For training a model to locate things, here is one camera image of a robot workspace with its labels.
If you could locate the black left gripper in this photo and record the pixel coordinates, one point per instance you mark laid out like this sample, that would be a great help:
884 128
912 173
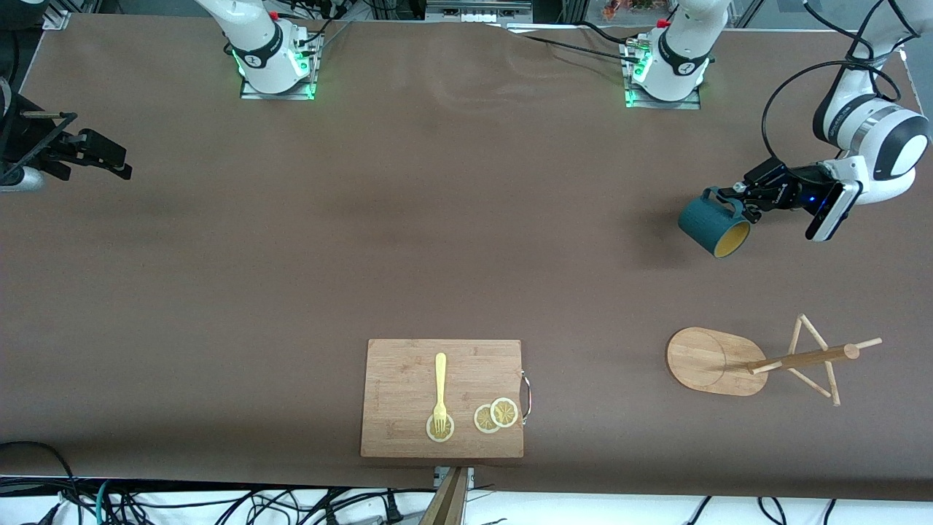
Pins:
791 191

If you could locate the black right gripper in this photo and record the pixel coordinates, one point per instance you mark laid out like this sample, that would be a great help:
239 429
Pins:
22 138

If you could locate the teal cup yellow inside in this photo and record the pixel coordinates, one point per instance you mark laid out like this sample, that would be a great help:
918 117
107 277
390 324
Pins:
703 222

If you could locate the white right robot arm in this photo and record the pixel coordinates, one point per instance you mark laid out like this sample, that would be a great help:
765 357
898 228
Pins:
262 51

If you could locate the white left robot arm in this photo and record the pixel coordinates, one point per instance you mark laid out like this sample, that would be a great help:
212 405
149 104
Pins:
882 138

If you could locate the wooden cup rack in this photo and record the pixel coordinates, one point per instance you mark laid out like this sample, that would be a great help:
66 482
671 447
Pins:
711 361

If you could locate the brown table cover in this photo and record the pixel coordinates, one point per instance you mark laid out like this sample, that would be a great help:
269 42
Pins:
219 328

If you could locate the grey power strip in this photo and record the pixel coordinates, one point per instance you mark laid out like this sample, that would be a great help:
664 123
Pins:
477 11

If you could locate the yellow plastic fork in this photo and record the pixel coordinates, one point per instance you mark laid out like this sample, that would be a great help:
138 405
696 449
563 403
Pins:
440 379

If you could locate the bamboo cutting board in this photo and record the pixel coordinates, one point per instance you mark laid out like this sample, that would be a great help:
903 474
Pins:
401 394

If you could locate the wooden beam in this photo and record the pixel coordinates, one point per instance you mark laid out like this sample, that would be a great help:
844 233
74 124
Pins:
448 507

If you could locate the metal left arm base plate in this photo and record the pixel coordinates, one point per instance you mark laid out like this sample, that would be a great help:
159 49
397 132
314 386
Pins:
689 104

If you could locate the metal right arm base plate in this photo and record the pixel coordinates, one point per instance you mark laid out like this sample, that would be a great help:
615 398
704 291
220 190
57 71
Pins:
251 93

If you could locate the metal beam bracket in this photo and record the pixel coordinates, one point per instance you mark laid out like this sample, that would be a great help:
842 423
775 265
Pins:
439 475

